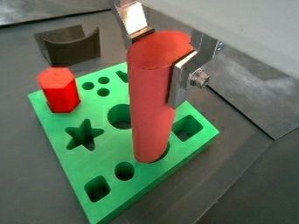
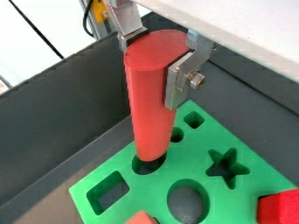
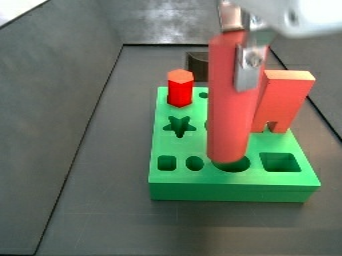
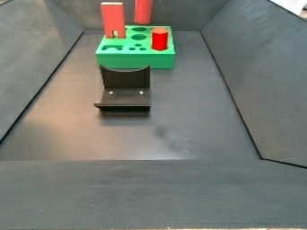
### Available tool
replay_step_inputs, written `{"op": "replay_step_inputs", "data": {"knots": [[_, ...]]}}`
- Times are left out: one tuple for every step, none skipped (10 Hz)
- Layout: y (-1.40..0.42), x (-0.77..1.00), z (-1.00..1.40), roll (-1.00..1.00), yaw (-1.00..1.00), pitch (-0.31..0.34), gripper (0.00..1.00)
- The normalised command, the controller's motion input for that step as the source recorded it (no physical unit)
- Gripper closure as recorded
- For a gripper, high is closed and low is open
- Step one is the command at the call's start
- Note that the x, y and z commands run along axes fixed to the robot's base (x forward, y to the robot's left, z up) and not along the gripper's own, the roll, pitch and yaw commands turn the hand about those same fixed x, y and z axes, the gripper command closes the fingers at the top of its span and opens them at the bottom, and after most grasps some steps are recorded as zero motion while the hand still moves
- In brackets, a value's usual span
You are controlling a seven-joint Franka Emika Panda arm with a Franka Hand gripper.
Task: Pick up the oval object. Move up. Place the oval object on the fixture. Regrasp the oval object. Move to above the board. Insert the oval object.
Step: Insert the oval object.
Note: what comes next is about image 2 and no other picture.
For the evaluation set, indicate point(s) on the short red hexagonal peg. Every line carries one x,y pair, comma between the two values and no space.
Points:
279,208

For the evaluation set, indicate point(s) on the yellow connector with cable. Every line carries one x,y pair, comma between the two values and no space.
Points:
95,18

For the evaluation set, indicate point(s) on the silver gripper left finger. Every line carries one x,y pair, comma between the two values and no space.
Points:
127,21

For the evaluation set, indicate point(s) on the green shape sorter block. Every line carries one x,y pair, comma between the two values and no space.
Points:
206,159

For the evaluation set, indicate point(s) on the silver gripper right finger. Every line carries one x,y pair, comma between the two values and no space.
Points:
183,75

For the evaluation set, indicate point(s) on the long red cylinder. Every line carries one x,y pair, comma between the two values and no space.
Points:
147,58

